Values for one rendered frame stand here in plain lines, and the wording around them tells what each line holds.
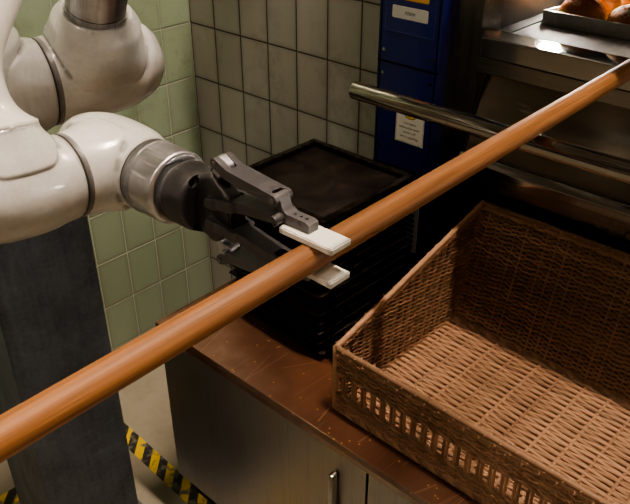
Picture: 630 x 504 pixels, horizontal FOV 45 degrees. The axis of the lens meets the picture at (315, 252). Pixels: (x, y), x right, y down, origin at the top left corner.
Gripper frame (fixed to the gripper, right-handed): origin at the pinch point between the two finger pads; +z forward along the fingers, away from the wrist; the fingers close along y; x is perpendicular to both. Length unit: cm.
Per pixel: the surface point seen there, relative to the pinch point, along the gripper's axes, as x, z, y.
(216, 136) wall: -85, -113, 46
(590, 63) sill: -83, -9, 2
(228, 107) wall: -85, -107, 36
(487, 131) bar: -45.9, -7.1, 3.1
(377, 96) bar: -46, -28, 3
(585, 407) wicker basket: -66, 10, 60
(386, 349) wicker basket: -50, -25, 56
